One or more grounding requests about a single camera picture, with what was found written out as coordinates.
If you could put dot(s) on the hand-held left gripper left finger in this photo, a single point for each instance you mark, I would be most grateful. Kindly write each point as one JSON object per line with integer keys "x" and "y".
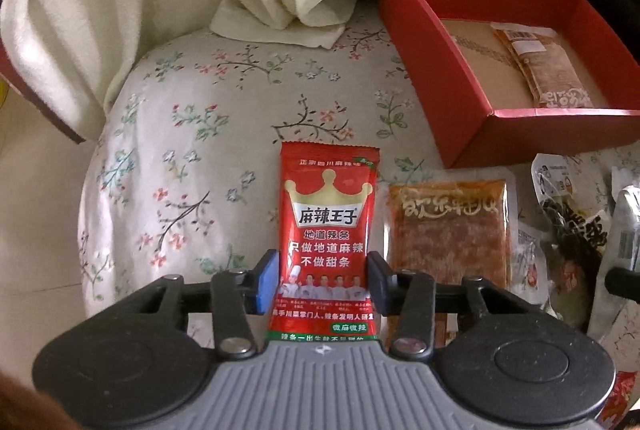
{"x": 267, "y": 282}

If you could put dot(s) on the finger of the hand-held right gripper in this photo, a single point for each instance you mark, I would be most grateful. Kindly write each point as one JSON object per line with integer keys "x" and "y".
{"x": 622, "y": 281}

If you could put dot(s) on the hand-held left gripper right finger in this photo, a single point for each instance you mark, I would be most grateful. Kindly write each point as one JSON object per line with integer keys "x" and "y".
{"x": 377, "y": 282}

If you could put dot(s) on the white silver snack packet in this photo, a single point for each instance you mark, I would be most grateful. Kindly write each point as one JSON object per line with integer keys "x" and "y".
{"x": 625, "y": 235}

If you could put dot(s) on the clear packet with dark snack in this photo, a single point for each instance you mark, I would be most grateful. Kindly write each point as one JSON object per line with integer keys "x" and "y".
{"x": 575, "y": 285}

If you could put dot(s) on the black and white snack packet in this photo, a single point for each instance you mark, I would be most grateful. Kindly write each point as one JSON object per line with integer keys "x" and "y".
{"x": 570, "y": 220}

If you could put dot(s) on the red crown print snack packet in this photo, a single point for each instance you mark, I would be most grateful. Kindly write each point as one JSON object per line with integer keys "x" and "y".
{"x": 322, "y": 210}

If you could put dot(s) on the small clear red-print snack packet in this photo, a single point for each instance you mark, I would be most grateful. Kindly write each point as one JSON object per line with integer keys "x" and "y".
{"x": 530, "y": 260}

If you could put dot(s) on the red yellow patterned snack packet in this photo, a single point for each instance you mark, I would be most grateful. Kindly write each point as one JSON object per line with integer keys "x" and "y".
{"x": 627, "y": 397}

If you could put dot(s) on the red cardboard box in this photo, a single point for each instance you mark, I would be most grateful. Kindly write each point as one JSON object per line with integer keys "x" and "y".
{"x": 425, "y": 25}

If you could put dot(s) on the orange translucent snack packet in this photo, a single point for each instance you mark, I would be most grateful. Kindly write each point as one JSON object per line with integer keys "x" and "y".
{"x": 450, "y": 235}

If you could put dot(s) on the brown clear snack packet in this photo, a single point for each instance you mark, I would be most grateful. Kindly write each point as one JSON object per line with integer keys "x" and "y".
{"x": 550, "y": 70}

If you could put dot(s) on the yellow object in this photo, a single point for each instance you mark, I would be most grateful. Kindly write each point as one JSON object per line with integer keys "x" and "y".
{"x": 2, "y": 95}

